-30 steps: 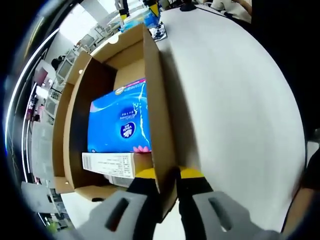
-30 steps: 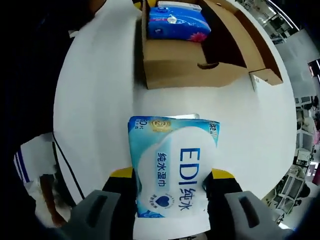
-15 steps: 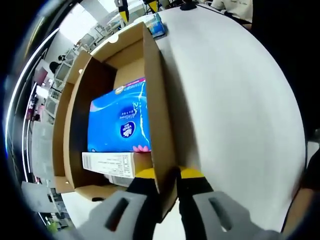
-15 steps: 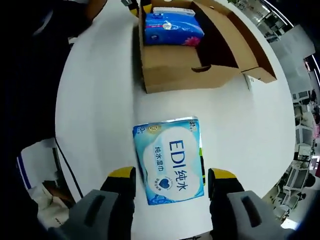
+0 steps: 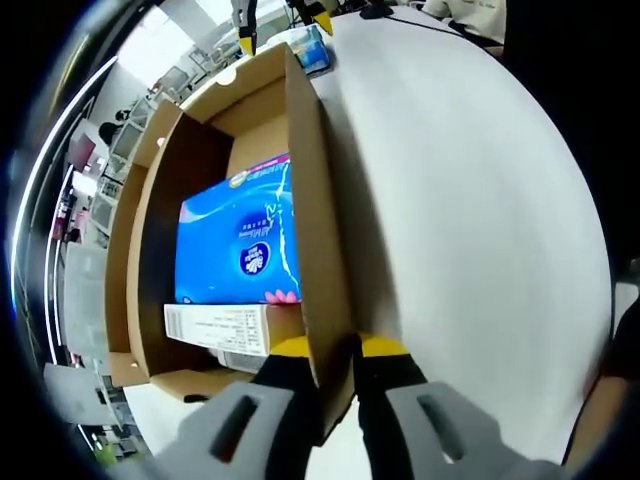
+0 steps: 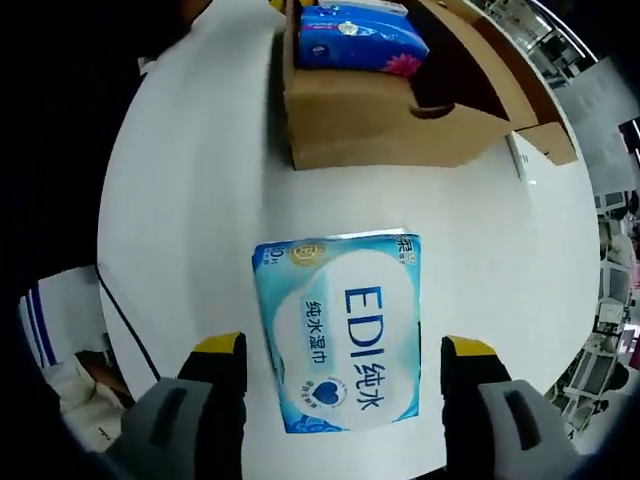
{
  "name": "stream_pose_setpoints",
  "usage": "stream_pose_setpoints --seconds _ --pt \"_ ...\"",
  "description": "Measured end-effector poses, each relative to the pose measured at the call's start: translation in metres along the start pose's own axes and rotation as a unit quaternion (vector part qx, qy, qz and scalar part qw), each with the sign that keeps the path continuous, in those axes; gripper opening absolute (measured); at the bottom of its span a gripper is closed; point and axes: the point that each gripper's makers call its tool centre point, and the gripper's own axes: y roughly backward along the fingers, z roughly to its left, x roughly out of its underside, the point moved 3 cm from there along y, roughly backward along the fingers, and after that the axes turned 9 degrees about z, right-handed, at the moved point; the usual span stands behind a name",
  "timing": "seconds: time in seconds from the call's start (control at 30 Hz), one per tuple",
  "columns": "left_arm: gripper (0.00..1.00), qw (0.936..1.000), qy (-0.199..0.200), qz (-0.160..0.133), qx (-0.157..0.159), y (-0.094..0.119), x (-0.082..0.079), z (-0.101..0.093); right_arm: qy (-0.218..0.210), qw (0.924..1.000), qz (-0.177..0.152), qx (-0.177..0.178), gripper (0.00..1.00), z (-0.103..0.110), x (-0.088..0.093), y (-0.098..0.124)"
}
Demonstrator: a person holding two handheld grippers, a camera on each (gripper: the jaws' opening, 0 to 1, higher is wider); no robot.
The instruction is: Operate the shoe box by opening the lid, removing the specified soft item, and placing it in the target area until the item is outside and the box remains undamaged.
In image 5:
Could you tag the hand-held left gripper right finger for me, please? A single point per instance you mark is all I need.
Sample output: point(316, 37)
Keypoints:
point(400, 440)

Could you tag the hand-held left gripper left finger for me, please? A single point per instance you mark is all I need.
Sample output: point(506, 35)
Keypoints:
point(280, 415)

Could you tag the white printed carton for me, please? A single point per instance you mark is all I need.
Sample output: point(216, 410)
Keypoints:
point(220, 327)

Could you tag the blue soft tissue pack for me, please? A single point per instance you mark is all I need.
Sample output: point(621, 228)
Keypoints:
point(235, 240)

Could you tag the brown cardboard shoe box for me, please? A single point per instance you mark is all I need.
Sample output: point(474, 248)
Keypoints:
point(320, 225)

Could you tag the black computer mouse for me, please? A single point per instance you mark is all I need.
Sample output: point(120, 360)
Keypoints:
point(377, 12)

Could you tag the white desk partition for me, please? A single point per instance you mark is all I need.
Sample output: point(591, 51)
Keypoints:
point(85, 300)

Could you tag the person's dark clothed body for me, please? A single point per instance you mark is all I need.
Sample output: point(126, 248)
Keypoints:
point(590, 100)

